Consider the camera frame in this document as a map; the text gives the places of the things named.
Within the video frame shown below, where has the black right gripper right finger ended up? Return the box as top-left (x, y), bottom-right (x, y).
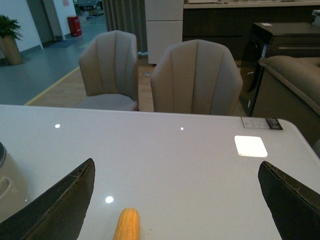
top-left (258, 161), bottom-right (320, 240)

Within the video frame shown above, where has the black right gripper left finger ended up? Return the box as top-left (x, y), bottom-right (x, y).
top-left (0, 158), bottom-right (95, 240)

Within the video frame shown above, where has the yellow corn cob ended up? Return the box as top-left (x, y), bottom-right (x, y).
top-left (113, 208), bottom-right (140, 240)

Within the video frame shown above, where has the cream stainless steel pot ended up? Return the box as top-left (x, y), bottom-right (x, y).
top-left (0, 144), bottom-right (29, 222)

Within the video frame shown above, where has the label sticker on table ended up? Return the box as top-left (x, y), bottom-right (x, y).
top-left (241, 117), bottom-right (283, 130)

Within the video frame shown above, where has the grey sofa armrest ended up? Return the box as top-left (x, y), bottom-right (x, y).
top-left (251, 55), bottom-right (320, 146)

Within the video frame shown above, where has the beige chair left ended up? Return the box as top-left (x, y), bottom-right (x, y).
top-left (75, 30), bottom-right (139, 111)

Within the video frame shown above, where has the beige chair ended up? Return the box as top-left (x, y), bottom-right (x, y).
top-left (75, 30), bottom-right (139, 111)
top-left (150, 39), bottom-right (243, 116)

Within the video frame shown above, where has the beige chair right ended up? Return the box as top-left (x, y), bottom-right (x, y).
top-left (150, 39), bottom-right (243, 116)

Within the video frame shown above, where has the black appliance box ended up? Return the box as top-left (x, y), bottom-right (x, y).
top-left (239, 22), bottom-right (320, 116)

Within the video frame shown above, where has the red fire extinguisher box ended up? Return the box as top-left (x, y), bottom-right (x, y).
top-left (67, 15), bottom-right (82, 37)

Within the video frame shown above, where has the green potted plant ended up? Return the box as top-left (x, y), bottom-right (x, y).
top-left (0, 14), bottom-right (23, 66)

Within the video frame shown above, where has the dark kitchen counter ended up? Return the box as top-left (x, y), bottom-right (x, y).
top-left (182, 0), bottom-right (320, 62)

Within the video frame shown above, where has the grey curtain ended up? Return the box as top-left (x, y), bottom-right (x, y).
top-left (102, 0), bottom-right (148, 53)

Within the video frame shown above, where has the white cabinet column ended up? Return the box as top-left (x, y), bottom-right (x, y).
top-left (144, 0), bottom-right (184, 65)

